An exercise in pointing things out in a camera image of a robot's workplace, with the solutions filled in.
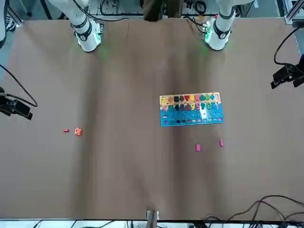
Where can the brown number eight piece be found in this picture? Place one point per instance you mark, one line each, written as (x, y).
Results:
(182, 107)

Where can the pink greater-than sign piece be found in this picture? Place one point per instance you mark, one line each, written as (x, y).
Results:
(164, 108)

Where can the dark teal square piece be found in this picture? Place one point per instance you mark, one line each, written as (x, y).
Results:
(176, 98)

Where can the red number seven piece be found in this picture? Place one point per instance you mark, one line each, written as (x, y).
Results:
(187, 107)

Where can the yellow polygon piece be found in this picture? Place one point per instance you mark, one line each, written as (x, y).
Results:
(192, 97)

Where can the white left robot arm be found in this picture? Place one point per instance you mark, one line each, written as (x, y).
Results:
(219, 35)

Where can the green circle piece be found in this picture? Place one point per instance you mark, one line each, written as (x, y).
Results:
(207, 97)

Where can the person's foot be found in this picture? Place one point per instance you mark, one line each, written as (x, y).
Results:
(10, 23)

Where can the person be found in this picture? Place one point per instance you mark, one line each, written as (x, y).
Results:
(161, 9)

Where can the green number three piece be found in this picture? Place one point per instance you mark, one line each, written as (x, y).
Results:
(208, 106)

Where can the yellow equals sign piece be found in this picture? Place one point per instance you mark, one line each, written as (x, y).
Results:
(164, 98)

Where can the blue wooden toy board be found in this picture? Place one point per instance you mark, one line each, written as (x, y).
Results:
(190, 117)

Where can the yellow number six piece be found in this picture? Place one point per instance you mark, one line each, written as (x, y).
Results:
(192, 106)

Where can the dark teal number nine piece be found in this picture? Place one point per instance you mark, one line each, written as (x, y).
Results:
(177, 107)

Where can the aluminium frame profile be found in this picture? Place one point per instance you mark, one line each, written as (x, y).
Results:
(292, 14)

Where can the magenta number one piece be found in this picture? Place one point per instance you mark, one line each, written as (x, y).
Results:
(221, 142)

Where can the black side camera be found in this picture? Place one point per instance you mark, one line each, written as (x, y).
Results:
(16, 107)
(285, 73)

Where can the pink rectangle shape piece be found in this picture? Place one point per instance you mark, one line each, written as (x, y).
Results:
(198, 147)

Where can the pink trapezoid piece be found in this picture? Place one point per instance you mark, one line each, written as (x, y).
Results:
(197, 97)

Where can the brown pentagon piece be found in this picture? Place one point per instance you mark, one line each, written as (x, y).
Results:
(182, 98)

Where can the red triangle piece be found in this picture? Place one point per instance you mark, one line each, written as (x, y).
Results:
(187, 97)

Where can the orange number ten piece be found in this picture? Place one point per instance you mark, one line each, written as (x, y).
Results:
(78, 131)

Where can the pink number five piece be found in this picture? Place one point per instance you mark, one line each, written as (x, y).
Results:
(197, 106)

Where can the aluminium profile post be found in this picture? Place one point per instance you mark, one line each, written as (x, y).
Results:
(152, 218)

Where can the blue number two piece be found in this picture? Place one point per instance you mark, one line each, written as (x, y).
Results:
(213, 105)

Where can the teal heart piece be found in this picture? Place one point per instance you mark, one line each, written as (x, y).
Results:
(202, 97)

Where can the teal number four piece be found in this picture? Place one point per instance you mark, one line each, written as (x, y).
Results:
(203, 106)

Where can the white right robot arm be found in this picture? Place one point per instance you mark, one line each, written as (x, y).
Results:
(86, 35)

